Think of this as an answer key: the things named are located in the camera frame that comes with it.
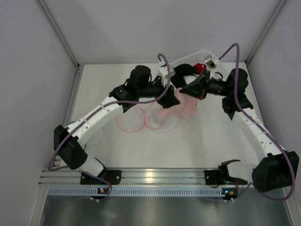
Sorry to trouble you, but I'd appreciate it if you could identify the pink bra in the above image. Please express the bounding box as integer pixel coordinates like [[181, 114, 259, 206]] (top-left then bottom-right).
[[158, 88, 198, 119]]

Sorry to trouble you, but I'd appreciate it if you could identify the pink trimmed mesh laundry bag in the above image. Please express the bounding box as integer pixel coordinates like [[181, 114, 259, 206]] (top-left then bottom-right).
[[116, 102, 178, 133]]

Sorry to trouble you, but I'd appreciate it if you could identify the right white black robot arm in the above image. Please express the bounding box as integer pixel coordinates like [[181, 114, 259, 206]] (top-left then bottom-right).
[[175, 64, 299, 193]]

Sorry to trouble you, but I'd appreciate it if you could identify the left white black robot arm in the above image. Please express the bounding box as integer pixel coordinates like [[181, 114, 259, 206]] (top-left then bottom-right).
[[54, 65, 180, 177]]

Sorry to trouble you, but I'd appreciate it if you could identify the red garment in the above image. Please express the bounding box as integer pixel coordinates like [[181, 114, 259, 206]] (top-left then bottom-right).
[[193, 63, 206, 75]]

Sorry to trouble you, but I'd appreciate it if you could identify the black garment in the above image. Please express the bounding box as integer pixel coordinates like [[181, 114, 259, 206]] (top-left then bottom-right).
[[171, 64, 197, 88]]

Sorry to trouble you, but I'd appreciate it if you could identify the white plastic basket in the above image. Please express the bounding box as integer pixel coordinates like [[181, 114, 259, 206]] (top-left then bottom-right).
[[170, 49, 226, 72]]

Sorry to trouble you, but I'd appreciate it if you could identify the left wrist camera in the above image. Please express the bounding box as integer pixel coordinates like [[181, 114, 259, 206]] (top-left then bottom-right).
[[158, 61, 168, 86]]

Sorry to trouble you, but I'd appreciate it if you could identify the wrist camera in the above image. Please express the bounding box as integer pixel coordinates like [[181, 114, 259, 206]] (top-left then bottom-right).
[[158, 61, 168, 86], [205, 54, 221, 73]]

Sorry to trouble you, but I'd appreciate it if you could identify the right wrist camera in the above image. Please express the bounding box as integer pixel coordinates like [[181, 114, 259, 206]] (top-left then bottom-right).
[[205, 54, 221, 73]]

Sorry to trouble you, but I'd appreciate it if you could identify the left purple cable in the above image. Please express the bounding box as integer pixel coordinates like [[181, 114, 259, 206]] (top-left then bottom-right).
[[48, 53, 176, 171]]

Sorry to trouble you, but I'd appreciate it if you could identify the purple cable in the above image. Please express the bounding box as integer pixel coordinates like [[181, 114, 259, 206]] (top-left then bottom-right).
[[48, 53, 176, 171], [218, 43, 296, 202]]

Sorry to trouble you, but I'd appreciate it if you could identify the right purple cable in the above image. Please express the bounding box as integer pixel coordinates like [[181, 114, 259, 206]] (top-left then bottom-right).
[[218, 43, 296, 202]]

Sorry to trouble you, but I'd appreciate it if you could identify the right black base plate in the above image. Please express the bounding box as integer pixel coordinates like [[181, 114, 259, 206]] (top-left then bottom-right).
[[204, 169, 229, 188]]

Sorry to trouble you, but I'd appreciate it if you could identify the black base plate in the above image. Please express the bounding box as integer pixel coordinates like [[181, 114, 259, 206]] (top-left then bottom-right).
[[204, 169, 229, 188], [80, 169, 122, 185]]

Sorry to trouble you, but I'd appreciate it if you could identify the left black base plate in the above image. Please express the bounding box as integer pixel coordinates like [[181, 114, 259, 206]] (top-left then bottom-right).
[[80, 169, 122, 185]]

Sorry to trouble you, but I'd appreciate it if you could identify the aluminium mounting rail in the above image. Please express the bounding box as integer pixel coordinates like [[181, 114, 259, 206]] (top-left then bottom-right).
[[39, 150, 294, 188]]

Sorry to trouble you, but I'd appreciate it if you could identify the perforated white cable duct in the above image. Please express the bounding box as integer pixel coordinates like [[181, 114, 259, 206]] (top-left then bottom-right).
[[48, 187, 235, 197]]

